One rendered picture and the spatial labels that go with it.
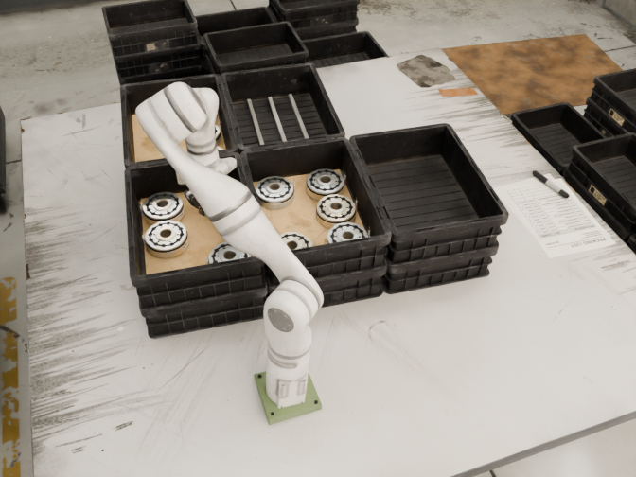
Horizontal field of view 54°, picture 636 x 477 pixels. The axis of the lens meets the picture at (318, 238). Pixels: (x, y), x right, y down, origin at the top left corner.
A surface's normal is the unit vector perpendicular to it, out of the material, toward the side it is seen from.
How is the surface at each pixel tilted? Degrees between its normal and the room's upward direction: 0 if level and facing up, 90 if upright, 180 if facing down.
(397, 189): 0
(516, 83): 0
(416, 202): 0
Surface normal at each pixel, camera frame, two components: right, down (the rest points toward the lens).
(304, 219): 0.01, -0.70
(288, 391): 0.29, 0.66
